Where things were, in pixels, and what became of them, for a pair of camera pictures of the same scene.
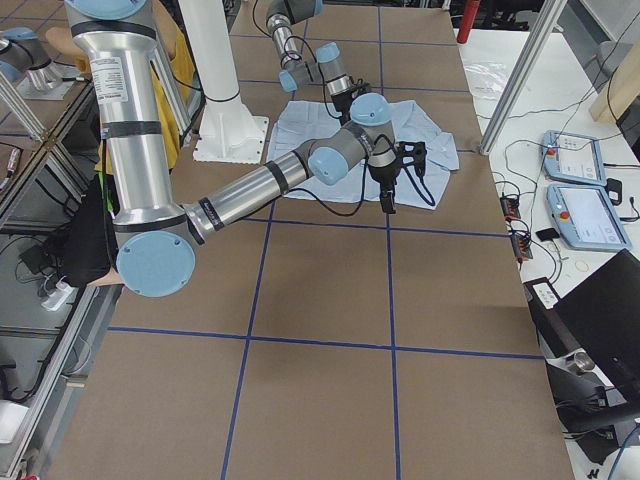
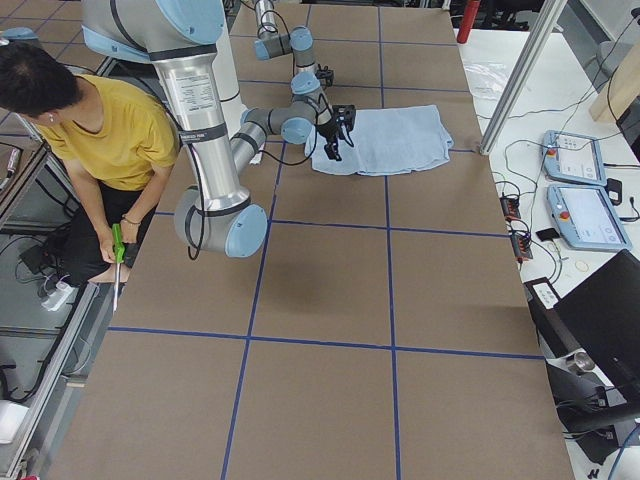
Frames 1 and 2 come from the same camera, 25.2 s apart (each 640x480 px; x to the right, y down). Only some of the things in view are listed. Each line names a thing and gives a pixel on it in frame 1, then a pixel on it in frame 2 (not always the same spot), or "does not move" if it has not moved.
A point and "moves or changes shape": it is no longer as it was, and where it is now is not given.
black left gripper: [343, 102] -> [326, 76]
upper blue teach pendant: [572, 157] does not move
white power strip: [58, 296] does not move
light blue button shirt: [296, 123] moves or changes shape
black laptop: [599, 317] does not move
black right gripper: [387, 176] -> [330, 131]
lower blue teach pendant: [586, 218] does not move
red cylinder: [467, 20] does not move
